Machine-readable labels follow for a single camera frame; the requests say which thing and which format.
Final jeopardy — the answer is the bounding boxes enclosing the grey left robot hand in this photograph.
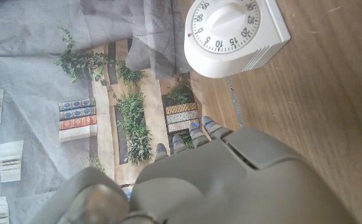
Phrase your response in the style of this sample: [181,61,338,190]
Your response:
[28,115,359,224]

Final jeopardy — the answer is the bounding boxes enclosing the white kitchen timer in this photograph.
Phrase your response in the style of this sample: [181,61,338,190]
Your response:
[183,0,292,79]

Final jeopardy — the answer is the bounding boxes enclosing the printed fabric backdrop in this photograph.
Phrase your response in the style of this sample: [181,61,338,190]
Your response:
[0,0,241,224]

